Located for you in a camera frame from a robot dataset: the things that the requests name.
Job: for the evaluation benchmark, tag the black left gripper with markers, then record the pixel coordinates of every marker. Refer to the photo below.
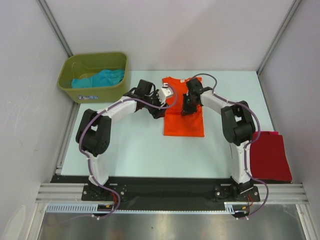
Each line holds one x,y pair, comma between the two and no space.
157,113

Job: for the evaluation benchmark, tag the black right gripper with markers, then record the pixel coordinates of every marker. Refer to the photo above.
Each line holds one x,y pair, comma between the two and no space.
186,109

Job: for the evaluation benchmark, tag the orange t shirt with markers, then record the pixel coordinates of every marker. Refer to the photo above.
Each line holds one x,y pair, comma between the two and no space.
177,125

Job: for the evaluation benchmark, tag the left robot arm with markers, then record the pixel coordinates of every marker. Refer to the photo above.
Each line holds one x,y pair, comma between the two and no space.
94,132

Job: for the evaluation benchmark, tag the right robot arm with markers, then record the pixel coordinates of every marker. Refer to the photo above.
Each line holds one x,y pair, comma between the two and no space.
238,128

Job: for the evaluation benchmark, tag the teal t shirt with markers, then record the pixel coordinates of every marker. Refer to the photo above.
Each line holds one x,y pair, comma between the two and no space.
104,78

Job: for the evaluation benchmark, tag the olive green plastic bin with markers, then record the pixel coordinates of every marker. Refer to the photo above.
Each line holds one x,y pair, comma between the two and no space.
81,66

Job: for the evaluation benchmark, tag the folded red t shirt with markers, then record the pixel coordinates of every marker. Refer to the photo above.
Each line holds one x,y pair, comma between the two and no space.
268,160

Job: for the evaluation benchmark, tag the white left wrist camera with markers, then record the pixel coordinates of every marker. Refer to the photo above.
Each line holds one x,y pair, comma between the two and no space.
165,93

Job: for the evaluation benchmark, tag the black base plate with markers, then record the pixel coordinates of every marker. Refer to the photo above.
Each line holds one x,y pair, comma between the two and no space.
163,193

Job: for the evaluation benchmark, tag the slotted cable duct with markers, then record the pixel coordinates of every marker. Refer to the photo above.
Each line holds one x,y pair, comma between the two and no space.
95,208

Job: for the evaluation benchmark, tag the aluminium rail frame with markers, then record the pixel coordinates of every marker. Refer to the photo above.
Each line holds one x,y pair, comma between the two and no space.
72,193

